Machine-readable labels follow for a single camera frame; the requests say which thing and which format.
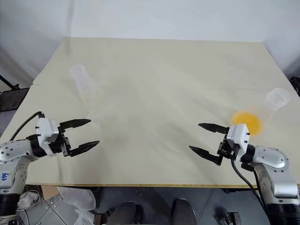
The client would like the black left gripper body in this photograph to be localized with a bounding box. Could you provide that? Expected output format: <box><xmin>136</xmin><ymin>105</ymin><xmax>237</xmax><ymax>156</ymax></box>
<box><xmin>48</xmin><ymin>126</ymin><xmax>71</xmax><ymax>156</ymax></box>

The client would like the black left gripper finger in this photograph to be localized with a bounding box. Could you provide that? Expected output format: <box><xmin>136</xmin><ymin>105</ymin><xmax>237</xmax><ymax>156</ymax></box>
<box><xmin>60</xmin><ymin>118</ymin><xmax>92</xmax><ymax>130</ymax></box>
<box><xmin>62</xmin><ymin>140</ymin><xmax>101</xmax><ymax>158</ymax></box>

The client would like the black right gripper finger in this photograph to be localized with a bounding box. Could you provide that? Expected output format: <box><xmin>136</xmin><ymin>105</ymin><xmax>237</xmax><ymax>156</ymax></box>
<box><xmin>188</xmin><ymin>145</ymin><xmax>224</xmax><ymax>167</ymax></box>
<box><xmin>198</xmin><ymin>122</ymin><xmax>230</xmax><ymax>135</ymax></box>

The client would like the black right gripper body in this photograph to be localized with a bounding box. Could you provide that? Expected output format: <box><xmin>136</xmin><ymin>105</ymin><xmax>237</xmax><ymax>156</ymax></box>
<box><xmin>217</xmin><ymin>133</ymin><xmax>240</xmax><ymax>161</ymax></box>

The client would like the clear plastic cup lying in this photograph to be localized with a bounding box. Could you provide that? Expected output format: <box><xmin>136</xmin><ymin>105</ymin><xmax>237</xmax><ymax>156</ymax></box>
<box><xmin>69</xmin><ymin>63</ymin><xmax>106</xmax><ymax>129</ymax></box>

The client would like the clear crumpled plastic bag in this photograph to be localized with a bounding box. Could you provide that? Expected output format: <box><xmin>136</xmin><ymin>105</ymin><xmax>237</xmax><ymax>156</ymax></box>
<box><xmin>57</xmin><ymin>186</ymin><xmax>96</xmax><ymax>210</ymax></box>

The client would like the dark rounded shape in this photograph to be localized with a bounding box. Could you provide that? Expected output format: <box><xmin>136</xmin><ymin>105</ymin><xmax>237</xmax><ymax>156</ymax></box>
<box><xmin>172</xmin><ymin>198</ymin><xmax>197</xmax><ymax>225</ymax></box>
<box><xmin>106</xmin><ymin>201</ymin><xmax>144</xmax><ymax>225</ymax></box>

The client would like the grey mesh panel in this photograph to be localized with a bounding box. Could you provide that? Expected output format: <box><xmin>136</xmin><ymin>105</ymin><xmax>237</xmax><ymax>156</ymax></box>
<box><xmin>0</xmin><ymin>87</ymin><xmax>30</xmax><ymax>113</ymax></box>

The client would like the plastic cup with orange juice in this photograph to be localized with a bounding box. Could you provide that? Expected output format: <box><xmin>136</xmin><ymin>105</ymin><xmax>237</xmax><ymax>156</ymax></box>
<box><xmin>230</xmin><ymin>87</ymin><xmax>292</xmax><ymax>138</ymax></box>

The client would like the small clear plastic bag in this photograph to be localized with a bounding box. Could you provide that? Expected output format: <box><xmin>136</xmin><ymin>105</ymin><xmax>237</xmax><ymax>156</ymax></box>
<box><xmin>74</xmin><ymin>208</ymin><xmax>95</xmax><ymax>225</ymax></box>

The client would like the black stand bar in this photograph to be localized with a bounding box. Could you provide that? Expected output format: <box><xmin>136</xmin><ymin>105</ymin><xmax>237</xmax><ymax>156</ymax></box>
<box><xmin>0</xmin><ymin>74</ymin><xmax>20</xmax><ymax>90</ymax></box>

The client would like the black equipment piece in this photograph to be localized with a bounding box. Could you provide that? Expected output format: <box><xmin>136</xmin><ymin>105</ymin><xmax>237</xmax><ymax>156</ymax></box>
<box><xmin>290</xmin><ymin>75</ymin><xmax>300</xmax><ymax>97</ymax></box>

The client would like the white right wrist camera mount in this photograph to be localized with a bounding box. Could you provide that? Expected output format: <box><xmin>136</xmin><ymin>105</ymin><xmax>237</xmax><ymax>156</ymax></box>
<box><xmin>225</xmin><ymin>123</ymin><xmax>252</xmax><ymax>163</ymax></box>

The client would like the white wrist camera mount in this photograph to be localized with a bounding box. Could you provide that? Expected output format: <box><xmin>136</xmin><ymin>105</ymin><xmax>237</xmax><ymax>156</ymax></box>
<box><xmin>35</xmin><ymin>116</ymin><xmax>60</xmax><ymax>156</ymax></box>
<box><xmin>225</xmin><ymin>123</ymin><xmax>252</xmax><ymax>163</ymax></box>

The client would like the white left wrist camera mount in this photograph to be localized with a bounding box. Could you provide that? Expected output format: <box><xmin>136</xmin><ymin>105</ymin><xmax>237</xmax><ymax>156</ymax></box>
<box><xmin>35</xmin><ymin>116</ymin><xmax>60</xmax><ymax>156</ymax></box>

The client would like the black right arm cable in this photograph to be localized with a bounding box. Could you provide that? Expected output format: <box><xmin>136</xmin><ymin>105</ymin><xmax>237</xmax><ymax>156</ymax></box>
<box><xmin>230</xmin><ymin>156</ymin><xmax>269</xmax><ymax>213</ymax></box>

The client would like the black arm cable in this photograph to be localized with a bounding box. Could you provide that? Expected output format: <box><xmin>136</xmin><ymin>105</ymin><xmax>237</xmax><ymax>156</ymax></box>
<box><xmin>10</xmin><ymin>112</ymin><xmax>45</xmax><ymax>142</ymax></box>
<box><xmin>230</xmin><ymin>156</ymin><xmax>269</xmax><ymax>213</ymax></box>

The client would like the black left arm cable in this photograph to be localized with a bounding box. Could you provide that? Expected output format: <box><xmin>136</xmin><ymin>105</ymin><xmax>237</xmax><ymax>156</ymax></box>
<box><xmin>10</xmin><ymin>112</ymin><xmax>45</xmax><ymax>142</ymax></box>

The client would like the thin white cable bundle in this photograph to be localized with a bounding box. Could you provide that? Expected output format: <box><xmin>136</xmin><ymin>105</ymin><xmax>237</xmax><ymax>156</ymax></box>
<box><xmin>17</xmin><ymin>186</ymin><xmax>42</xmax><ymax>208</ymax></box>

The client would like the black metal bracket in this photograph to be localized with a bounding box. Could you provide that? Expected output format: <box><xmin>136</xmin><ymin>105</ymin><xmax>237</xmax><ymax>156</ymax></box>
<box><xmin>224</xmin><ymin>211</ymin><xmax>241</xmax><ymax>225</ymax></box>

